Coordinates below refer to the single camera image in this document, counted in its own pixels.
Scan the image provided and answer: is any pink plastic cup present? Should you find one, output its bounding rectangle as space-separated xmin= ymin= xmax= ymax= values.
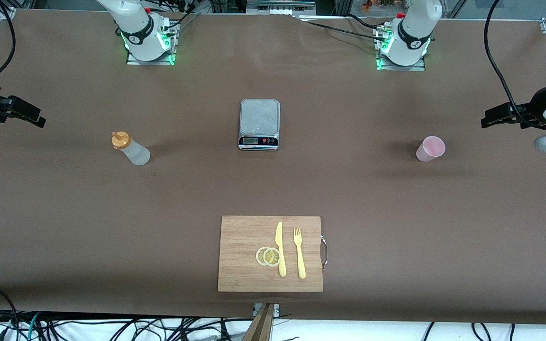
xmin=416 ymin=136 xmax=446 ymax=162

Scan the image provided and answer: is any translucent sauce bottle orange cap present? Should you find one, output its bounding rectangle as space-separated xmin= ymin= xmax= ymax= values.
xmin=111 ymin=131 xmax=151 ymax=166

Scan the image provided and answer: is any brown table cover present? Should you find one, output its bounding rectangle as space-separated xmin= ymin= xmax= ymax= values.
xmin=0 ymin=9 xmax=546 ymax=325

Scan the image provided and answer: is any silver digital kitchen scale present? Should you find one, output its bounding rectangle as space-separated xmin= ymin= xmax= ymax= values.
xmin=238 ymin=99 xmax=281 ymax=152

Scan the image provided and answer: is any yellow plastic fork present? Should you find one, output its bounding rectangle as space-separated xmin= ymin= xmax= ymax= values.
xmin=293 ymin=227 xmax=307 ymax=279

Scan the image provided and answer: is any wooden cutting board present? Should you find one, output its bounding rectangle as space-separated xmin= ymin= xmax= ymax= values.
xmin=217 ymin=215 xmax=324 ymax=293

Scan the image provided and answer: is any yellow plastic knife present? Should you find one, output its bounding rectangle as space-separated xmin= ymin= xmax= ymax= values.
xmin=275 ymin=221 xmax=287 ymax=278

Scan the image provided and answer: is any wooden beam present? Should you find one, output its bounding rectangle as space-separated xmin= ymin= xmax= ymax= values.
xmin=242 ymin=303 xmax=276 ymax=341

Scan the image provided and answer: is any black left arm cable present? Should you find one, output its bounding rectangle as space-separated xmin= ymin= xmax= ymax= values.
xmin=484 ymin=0 xmax=527 ymax=127

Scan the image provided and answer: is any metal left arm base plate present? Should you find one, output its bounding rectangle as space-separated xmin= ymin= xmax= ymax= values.
xmin=376 ymin=28 xmax=426 ymax=72

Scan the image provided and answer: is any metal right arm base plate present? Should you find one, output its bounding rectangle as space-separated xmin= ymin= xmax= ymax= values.
xmin=126 ymin=21 xmax=177 ymax=66

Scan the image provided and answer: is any short black base cable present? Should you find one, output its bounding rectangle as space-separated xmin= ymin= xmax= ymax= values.
xmin=346 ymin=13 xmax=387 ymax=30

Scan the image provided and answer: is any long black base cable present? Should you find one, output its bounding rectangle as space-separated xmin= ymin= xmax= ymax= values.
xmin=301 ymin=20 xmax=387 ymax=41

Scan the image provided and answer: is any teal floor cable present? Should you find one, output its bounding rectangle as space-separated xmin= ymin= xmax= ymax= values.
xmin=26 ymin=312 xmax=41 ymax=341

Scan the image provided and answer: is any metal beam bracket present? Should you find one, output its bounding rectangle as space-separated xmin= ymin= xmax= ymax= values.
xmin=253 ymin=303 xmax=281 ymax=318

